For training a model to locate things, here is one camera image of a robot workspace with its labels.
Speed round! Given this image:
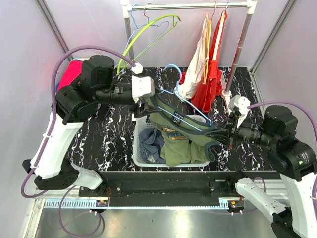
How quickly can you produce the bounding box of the folded clothes stack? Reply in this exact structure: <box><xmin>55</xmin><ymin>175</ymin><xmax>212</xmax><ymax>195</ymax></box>
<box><xmin>56</xmin><ymin>60</ymin><xmax>83</xmax><ymax>91</ymax></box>

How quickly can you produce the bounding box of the olive green tank top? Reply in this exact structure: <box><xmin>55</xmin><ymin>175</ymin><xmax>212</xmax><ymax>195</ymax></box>
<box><xmin>144</xmin><ymin>94</ymin><xmax>219</xmax><ymax>167</ymax></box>

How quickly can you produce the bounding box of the white tank top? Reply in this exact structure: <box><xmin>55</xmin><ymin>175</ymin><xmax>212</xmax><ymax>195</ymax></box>
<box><xmin>174</xmin><ymin>23</ymin><xmax>204</xmax><ymax>102</ymax></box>

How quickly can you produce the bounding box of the light blue wire hanger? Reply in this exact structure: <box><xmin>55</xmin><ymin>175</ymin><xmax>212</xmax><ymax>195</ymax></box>
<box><xmin>125</xmin><ymin>3</ymin><xmax>169</xmax><ymax>61</ymax></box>

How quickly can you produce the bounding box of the yellow plastic hanger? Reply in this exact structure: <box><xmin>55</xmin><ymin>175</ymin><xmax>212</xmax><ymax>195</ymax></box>
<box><xmin>202</xmin><ymin>13</ymin><xmax>212</xmax><ymax>84</ymax></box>

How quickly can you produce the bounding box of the lime green hanger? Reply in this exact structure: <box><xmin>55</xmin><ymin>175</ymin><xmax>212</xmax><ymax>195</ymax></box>
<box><xmin>123</xmin><ymin>14</ymin><xmax>182</xmax><ymax>62</ymax></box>

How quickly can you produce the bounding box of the white hanger under red top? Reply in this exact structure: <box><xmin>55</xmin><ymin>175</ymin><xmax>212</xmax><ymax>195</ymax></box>
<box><xmin>212</xmin><ymin>3</ymin><xmax>228</xmax><ymax>60</ymax></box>

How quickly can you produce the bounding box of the white plastic mesh basket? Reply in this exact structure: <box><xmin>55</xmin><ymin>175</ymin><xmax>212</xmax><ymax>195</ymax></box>
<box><xmin>132</xmin><ymin>115</ymin><xmax>209</xmax><ymax>168</ymax></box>

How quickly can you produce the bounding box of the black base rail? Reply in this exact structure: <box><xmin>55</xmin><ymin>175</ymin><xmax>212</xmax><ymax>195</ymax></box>
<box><xmin>74</xmin><ymin>170</ymin><xmax>283</xmax><ymax>208</ymax></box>

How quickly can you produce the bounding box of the red tank top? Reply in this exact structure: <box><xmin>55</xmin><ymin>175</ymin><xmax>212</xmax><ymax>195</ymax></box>
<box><xmin>190</xmin><ymin>11</ymin><xmax>227</xmax><ymax>113</ymax></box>

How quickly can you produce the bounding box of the metal clothes rack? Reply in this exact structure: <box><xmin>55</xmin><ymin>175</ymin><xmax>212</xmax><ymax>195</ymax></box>
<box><xmin>119</xmin><ymin>0</ymin><xmax>260</xmax><ymax>119</ymax></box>

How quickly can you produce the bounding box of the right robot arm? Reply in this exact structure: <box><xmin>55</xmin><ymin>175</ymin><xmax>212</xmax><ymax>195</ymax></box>
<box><xmin>206</xmin><ymin>105</ymin><xmax>317</xmax><ymax>238</ymax></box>

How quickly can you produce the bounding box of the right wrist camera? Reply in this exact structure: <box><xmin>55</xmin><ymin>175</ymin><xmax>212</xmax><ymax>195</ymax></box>
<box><xmin>228</xmin><ymin>95</ymin><xmax>251</xmax><ymax>128</ymax></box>

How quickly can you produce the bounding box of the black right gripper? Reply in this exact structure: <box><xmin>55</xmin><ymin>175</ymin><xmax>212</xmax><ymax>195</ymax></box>
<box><xmin>205</xmin><ymin>110</ymin><xmax>276</xmax><ymax>148</ymax></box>

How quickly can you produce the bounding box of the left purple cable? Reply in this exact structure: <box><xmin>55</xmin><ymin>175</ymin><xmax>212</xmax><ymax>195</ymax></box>
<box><xmin>20</xmin><ymin>45</ymin><xmax>138</xmax><ymax>237</ymax></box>

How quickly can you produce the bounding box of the navy blue tank top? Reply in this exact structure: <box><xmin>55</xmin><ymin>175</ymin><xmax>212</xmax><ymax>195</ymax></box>
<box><xmin>139</xmin><ymin>128</ymin><xmax>166</xmax><ymax>164</ymax></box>

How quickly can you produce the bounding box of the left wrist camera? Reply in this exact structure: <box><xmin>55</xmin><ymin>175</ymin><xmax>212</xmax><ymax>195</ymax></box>
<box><xmin>131</xmin><ymin>63</ymin><xmax>155</xmax><ymax>103</ymax></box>

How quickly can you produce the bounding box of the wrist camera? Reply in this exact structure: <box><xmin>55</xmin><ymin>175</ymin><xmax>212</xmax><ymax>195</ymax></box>
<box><xmin>228</xmin><ymin>95</ymin><xmax>251</xmax><ymax>128</ymax></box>
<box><xmin>131</xmin><ymin>63</ymin><xmax>155</xmax><ymax>103</ymax></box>

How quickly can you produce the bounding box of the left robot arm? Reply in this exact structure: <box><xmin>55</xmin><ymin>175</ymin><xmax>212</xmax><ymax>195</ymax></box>
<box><xmin>22</xmin><ymin>55</ymin><xmax>155</xmax><ymax>196</ymax></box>

